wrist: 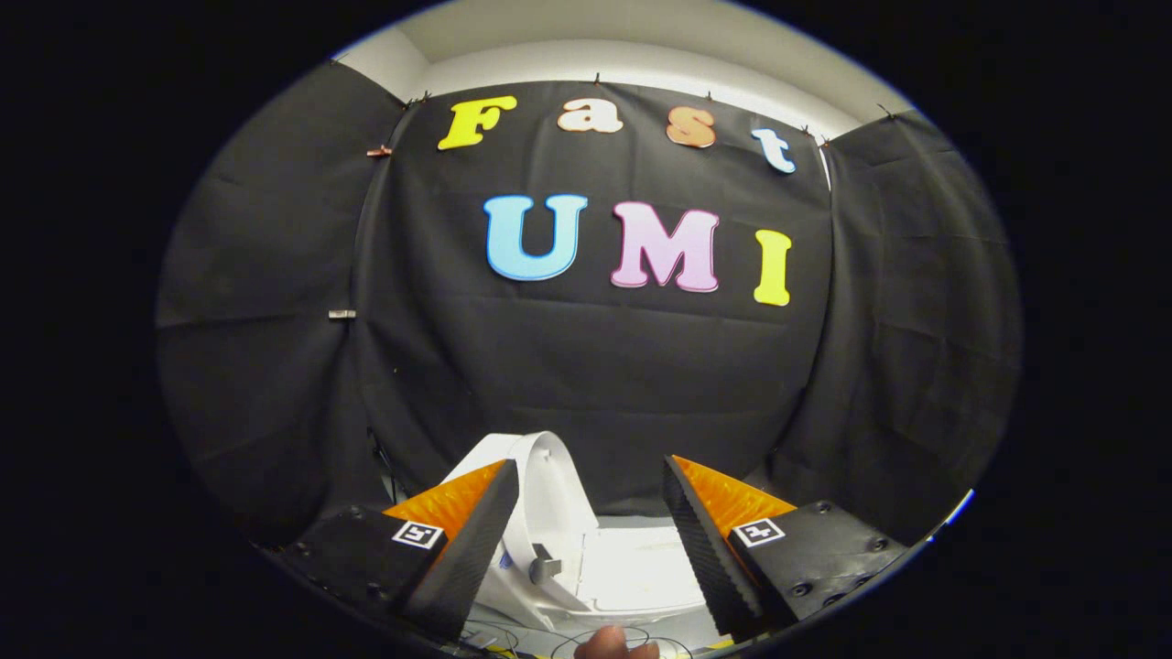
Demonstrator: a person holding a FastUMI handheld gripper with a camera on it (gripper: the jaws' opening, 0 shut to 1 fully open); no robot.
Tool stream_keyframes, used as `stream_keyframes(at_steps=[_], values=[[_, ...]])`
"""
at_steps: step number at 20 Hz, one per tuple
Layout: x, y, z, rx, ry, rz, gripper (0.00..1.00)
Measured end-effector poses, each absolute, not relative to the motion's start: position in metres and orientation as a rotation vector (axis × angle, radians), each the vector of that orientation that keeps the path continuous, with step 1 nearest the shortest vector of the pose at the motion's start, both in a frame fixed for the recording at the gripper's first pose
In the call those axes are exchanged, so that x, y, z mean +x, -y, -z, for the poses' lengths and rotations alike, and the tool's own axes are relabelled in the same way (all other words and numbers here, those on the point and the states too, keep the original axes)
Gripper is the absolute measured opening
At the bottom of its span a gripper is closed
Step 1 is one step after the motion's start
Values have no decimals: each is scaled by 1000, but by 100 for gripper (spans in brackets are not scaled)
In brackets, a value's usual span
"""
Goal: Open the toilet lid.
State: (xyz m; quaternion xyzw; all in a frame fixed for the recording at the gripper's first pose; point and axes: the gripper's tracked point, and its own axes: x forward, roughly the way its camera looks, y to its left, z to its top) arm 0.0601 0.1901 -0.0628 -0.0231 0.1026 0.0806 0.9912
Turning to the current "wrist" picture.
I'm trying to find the black backdrop cloth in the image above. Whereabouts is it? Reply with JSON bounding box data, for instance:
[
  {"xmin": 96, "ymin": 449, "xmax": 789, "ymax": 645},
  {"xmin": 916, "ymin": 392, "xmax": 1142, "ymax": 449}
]
[{"xmin": 156, "ymin": 59, "xmax": 1023, "ymax": 550}]

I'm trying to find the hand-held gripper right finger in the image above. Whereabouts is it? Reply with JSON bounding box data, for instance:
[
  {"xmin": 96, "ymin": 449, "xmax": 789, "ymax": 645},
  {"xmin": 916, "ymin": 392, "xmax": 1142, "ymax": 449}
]
[{"xmin": 662, "ymin": 455, "xmax": 909, "ymax": 639}]

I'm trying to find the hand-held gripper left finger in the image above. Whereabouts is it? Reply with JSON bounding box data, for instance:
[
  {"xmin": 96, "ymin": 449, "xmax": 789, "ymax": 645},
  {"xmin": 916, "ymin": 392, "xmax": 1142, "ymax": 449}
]
[{"xmin": 279, "ymin": 459, "xmax": 521, "ymax": 643}]

